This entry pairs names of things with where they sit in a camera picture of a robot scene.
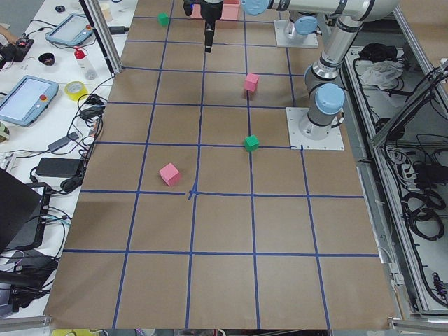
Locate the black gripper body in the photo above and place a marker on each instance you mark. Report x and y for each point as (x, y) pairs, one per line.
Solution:
(212, 11)

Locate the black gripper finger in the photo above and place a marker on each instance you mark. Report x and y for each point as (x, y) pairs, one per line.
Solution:
(209, 31)

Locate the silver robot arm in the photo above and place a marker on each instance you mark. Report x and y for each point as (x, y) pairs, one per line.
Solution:
(350, 14)
(301, 25)

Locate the pink cube near arm base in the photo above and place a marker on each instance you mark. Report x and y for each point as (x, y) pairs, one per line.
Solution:
(251, 82)

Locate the pink plastic bin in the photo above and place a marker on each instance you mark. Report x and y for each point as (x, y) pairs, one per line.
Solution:
(230, 10)

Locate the green cube near bin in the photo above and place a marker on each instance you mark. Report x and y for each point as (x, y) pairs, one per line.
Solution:
(163, 19)

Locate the green cube near base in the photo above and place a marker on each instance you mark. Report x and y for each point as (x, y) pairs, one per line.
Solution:
(251, 143)

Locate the squeeze bottle red cap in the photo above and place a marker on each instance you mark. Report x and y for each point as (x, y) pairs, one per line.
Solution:
(84, 63)

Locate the far teach pendant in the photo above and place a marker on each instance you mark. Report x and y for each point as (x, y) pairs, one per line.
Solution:
(71, 32)

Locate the teach pendant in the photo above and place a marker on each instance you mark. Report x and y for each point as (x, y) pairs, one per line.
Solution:
(71, 32)
(27, 100)

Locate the yellow tape roll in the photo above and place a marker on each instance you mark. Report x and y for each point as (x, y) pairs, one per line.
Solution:
(75, 90)

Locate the pink cube far from base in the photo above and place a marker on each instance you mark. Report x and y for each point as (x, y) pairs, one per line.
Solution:
(170, 174)

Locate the crumpled white cloth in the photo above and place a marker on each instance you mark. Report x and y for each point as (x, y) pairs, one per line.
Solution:
(384, 74)

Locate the near teach pendant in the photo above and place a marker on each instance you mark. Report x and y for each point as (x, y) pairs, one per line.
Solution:
(27, 100)

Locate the black power adapter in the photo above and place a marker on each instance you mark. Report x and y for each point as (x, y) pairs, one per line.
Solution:
(58, 167)

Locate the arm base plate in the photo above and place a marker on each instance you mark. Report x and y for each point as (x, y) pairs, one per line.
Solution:
(304, 135)
(287, 37)

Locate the aluminium frame post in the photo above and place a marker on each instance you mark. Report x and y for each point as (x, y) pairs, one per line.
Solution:
(95, 17)

